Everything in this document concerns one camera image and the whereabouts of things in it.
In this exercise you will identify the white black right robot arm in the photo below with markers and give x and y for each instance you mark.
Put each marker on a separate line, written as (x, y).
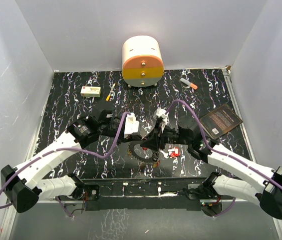
(252, 182)

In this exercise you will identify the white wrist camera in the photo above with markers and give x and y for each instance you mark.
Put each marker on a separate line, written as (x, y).
(161, 114)
(131, 125)

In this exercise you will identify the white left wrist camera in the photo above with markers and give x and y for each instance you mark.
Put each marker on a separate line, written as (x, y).
(131, 125)

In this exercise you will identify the yellow and white pen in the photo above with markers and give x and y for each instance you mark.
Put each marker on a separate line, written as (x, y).
(111, 91)

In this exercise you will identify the aluminium frame rail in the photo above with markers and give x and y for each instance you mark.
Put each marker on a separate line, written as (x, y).
(127, 217)

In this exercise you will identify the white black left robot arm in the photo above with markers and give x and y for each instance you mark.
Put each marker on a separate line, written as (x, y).
(24, 185)

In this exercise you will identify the orange and grey marker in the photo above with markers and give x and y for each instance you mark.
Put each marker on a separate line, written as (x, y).
(188, 83)

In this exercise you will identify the white small cardboard box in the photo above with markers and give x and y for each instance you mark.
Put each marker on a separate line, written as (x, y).
(90, 91)

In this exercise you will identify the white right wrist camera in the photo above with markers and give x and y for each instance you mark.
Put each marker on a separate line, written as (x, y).
(161, 114)

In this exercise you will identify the black key fob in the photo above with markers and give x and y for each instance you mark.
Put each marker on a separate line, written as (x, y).
(155, 157)

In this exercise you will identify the round three-colour drawer cabinet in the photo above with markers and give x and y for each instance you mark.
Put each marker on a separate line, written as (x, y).
(142, 64)

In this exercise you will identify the dark paperback book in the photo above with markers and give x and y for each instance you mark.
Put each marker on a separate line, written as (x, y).
(220, 121)

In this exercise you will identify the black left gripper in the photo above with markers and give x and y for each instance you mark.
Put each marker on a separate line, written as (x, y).
(125, 138)

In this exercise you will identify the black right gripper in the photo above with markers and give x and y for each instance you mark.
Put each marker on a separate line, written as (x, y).
(152, 141)

